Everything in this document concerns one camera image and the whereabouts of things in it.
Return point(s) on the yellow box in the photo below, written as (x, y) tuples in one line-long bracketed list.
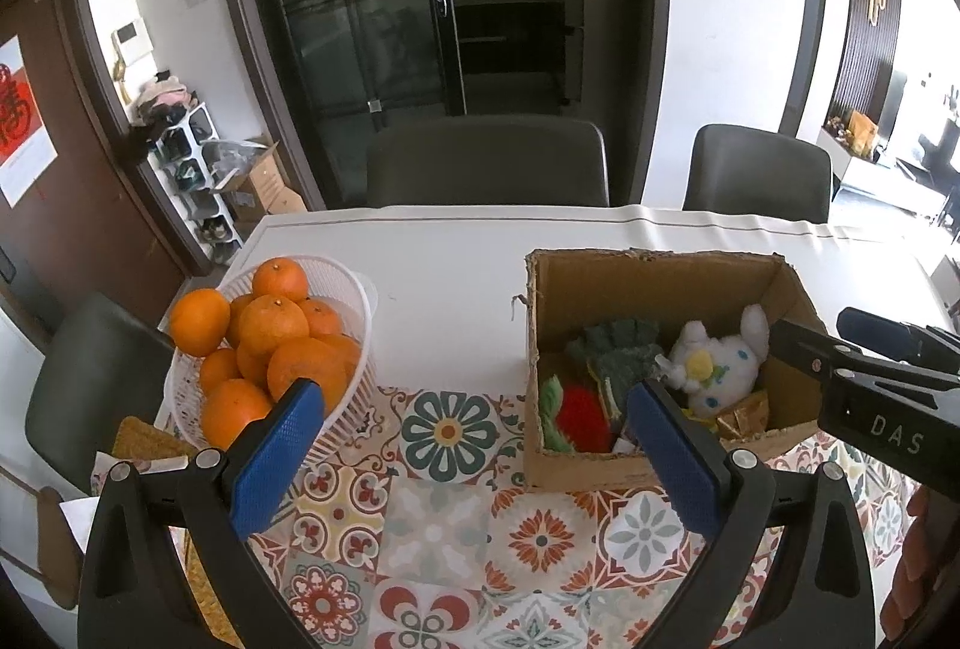
[(862, 133)]

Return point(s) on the white slatted plastic basket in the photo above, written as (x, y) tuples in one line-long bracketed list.
[(337, 296)]

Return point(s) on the white intercom panel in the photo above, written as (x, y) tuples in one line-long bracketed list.
[(133, 41)]

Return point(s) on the open cardboard carton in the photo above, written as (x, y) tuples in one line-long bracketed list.
[(262, 184)]

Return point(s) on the red door poster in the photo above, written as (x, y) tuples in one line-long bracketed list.
[(22, 124)]

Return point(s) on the brown cardboard box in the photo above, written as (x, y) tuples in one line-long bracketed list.
[(585, 469)]

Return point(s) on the woven straw placemat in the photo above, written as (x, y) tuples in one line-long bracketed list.
[(150, 439)]

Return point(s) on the person's right hand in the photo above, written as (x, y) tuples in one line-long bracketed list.
[(911, 559)]

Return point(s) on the white plush toy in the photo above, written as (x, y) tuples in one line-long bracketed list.
[(720, 367)]

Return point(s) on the brown snack packet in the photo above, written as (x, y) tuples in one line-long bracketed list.
[(746, 416)]

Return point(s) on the white sideboard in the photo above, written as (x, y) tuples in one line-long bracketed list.
[(885, 184)]

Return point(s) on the dark grey chair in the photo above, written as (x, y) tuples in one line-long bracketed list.
[(487, 161), (90, 379), (757, 169)]

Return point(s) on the patterned tile-print table runner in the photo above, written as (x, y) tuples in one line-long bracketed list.
[(450, 544)]

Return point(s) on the black glass cabinet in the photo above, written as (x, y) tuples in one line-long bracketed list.
[(375, 18)]

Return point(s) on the white shoe rack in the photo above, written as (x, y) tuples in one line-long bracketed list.
[(187, 184)]

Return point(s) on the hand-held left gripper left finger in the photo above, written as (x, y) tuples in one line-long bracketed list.
[(274, 461)]

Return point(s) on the pile of clothes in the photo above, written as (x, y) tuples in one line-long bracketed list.
[(165, 97)]

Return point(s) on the white tablecloth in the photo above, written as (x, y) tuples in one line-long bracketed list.
[(450, 289)]

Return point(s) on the green fuzzy gloves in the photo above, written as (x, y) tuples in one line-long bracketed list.
[(611, 349)]

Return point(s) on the brown wooden door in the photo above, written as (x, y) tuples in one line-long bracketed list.
[(90, 206)]

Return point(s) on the pile of oranges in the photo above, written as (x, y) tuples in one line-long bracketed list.
[(274, 326)]

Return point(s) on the red and green plush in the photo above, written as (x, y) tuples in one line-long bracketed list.
[(581, 416)]

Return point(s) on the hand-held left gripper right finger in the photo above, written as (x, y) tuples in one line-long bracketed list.
[(675, 461)]

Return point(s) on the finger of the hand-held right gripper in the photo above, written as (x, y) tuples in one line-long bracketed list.
[(907, 349), (810, 352)]

